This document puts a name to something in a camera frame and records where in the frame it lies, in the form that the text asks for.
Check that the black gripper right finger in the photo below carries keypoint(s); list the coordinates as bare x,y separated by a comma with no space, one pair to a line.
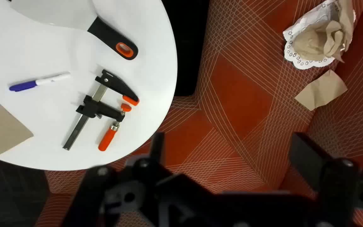
309,159

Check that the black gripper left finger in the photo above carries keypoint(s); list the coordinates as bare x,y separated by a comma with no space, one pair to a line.
157,147

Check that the blue and white marker pen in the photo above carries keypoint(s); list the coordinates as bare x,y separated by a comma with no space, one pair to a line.
29,84

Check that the orange patterned sofa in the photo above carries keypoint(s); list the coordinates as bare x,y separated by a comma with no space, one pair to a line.
235,131

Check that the tan paper scrap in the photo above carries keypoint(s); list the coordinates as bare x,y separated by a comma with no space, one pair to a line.
322,91

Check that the black orange bar clamp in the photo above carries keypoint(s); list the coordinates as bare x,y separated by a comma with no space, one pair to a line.
94,106

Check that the round white table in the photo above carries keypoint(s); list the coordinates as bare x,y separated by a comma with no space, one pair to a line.
31,49

